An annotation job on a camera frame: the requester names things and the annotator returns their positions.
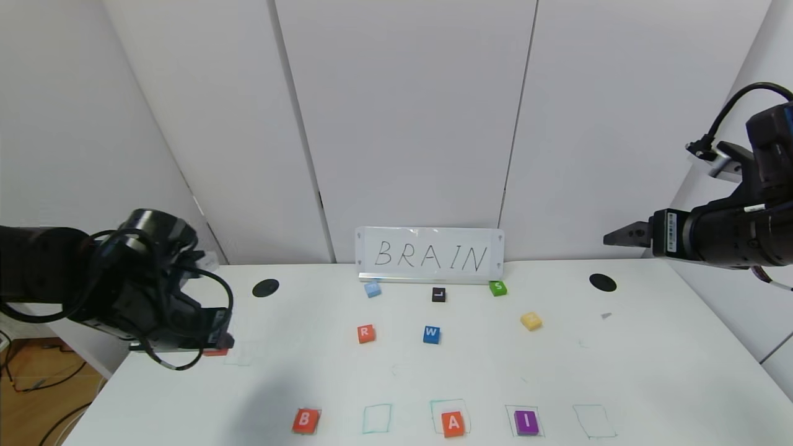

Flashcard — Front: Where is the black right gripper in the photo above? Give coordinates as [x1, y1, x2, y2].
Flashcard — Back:
[603, 200, 757, 270]

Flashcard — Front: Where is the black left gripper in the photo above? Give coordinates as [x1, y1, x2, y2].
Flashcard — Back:
[166, 292, 235, 351]

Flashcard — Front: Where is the orange letter B block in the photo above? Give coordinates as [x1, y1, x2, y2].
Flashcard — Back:
[292, 408, 321, 435]

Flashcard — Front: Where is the white BRAIN sign board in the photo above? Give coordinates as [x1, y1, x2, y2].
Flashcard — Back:
[355, 227, 506, 285]

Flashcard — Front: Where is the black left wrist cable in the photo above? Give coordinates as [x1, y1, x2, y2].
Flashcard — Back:
[87, 228, 235, 372]

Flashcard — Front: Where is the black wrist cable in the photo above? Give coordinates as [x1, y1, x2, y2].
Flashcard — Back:
[685, 82, 793, 160]
[87, 228, 235, 372]

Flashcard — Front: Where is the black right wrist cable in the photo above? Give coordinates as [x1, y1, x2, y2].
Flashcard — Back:
[685, 82, 793, 160]

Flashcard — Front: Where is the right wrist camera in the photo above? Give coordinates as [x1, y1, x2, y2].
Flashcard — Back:
[709, 141, 753, 183]

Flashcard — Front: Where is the braided right wrist cable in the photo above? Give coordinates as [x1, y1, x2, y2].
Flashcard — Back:
[751, 265, 793, 293]

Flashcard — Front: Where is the thick black floor cable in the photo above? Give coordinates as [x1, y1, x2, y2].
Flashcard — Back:
[37, 403, 94, 446]

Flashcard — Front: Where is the thin black floor cable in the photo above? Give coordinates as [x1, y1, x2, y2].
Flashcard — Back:
[0, 334, 89, 394]

